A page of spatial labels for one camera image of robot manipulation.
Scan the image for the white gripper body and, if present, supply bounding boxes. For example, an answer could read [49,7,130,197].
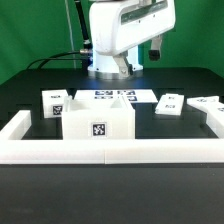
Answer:
[113,52,133,78]

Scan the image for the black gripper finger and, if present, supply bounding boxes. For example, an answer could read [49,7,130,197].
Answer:
[149,35,162,61]

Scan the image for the white cabinet body box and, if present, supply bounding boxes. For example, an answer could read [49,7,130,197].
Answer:
[62,96,135,140]

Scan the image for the white cabinet door panel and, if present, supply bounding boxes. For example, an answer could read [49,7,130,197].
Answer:
[155,94,184,116]
[187,96,224,139]

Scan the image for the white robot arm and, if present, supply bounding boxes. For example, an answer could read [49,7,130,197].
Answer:
[88,0,175,79]

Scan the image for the white cabinet top block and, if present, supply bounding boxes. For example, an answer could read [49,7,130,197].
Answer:
[42,89,68,118]

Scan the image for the white base tag plate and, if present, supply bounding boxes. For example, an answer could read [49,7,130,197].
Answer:
[75,89,158,103]

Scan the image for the black ribbed cable hose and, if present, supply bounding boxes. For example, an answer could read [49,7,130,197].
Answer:
[73,0,93,51]

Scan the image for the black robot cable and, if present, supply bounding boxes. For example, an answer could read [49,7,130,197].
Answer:
[26,51,92,70]

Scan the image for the white U-shaped fence frame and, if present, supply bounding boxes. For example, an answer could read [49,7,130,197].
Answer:
[0,110,224,164]

